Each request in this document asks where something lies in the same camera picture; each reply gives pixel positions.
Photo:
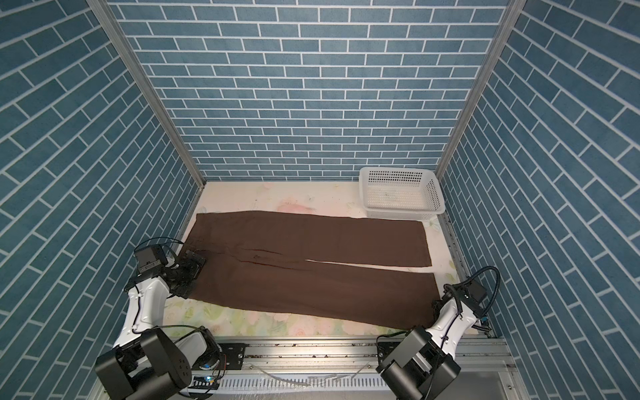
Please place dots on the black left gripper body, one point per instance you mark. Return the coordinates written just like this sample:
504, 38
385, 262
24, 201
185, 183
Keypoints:
184, 272

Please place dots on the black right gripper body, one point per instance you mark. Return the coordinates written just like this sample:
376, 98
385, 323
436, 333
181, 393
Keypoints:
439, 305

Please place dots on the brown trousers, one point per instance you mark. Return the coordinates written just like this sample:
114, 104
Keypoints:
366, 270

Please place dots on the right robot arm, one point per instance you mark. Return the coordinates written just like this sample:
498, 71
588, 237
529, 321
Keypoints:
423, 364

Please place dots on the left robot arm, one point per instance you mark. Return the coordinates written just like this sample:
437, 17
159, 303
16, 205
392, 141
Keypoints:
145, 363

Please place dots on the left green circuit board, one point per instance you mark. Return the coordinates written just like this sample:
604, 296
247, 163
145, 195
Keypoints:
206, 383

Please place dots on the white perforated plastic basket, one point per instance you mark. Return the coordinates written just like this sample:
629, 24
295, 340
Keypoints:
400, 193

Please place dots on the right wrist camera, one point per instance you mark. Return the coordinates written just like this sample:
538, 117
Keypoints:
472, 293

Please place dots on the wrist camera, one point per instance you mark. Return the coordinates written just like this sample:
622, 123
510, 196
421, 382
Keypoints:
150, 257
472, 293

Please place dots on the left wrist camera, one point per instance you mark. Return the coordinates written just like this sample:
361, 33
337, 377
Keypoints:
150, 257

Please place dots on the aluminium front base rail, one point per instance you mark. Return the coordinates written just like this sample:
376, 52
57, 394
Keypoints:
488, 370

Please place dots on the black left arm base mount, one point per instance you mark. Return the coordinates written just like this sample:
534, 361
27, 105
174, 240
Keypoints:
232, 356

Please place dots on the white slotted cable duct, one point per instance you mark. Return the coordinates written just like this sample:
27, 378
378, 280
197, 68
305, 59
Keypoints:
292, 383

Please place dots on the aluminium left corner post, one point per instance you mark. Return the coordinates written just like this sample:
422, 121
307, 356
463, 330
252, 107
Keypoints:
116, 35

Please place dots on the aluminium corner post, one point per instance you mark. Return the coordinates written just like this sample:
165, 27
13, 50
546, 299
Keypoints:
507, 23
116, 35

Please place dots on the aluminium right corner post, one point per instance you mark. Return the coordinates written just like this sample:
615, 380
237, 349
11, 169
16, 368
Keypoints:
507, 23

